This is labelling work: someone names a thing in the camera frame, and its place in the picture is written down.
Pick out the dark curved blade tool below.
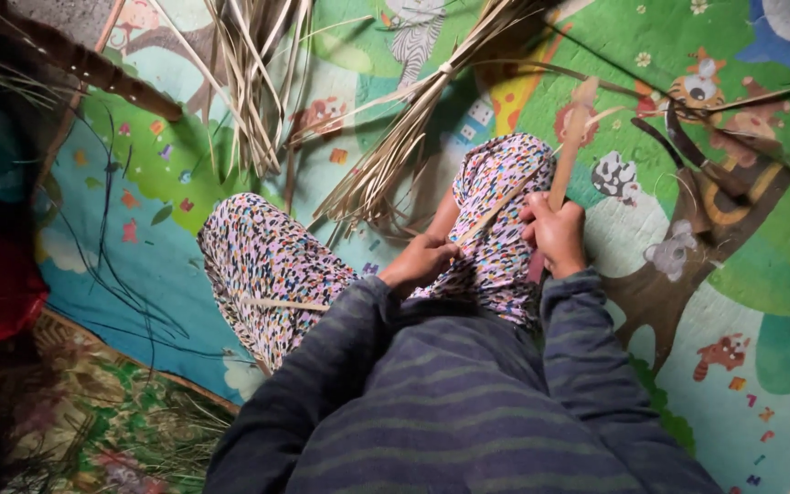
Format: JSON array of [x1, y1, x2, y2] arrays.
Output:
[[631, 102, 757, 204]]

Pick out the floral woven mat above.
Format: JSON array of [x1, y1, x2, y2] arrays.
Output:
[[0, 309, 240, 494]]

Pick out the loose bundle of leaf strips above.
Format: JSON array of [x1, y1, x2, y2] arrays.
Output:
[[148, 0, 317, 181]]

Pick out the long dark leaf rib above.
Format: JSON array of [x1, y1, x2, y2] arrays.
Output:
[[544, 24, 790, 116]]

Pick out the person's striped dark sweater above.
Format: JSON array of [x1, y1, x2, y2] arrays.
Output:
[[285, 298, 650, 494]]

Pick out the heap of dark thin ribs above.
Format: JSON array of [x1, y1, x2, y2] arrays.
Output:
[[59, 110, 235, 375]]

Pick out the person's patterned trousers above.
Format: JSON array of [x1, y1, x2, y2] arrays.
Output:
[[197, 132, 559, 377]]

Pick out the person's right hand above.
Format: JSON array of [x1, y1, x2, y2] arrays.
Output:
[[520, 191, 588, 279]]

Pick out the cartoon animal play mat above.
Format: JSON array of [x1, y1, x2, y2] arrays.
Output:
[[32, 0, 790, 494]]

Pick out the brown stick with white dots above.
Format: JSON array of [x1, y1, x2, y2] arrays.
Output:
[[0, 7, 185, 123]]

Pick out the short tan leaf strip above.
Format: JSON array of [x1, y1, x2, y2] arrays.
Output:
[[240, 296, 331, 314]]

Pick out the person's left hand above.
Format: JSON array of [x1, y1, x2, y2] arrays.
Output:
[[378, 233, 466, 297]]

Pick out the tied bundle of leaf strips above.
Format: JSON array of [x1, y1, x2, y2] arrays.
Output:
[[309, 0, 560, 237]]

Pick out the wooden stick tool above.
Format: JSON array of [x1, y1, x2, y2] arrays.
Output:
[[547, 77, 602, 211]]

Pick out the long tan leaf strip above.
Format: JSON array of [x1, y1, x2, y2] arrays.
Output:
[[453, 103, 632, 248]]

